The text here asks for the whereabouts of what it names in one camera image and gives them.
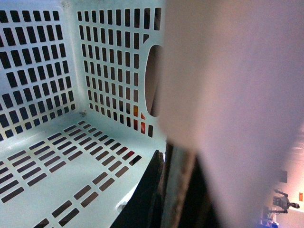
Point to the orange fruit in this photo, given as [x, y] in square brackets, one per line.
[135, 110]

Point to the light blue plastic basket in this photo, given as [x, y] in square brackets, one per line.
[70, 73]

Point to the background robot figure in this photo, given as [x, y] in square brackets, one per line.
[283, 202]

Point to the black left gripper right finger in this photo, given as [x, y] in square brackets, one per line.
[187, 203]

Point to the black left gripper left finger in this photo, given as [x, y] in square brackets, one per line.
[144, 209]

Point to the red apple on shelf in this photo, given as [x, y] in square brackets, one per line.
[139, 123]

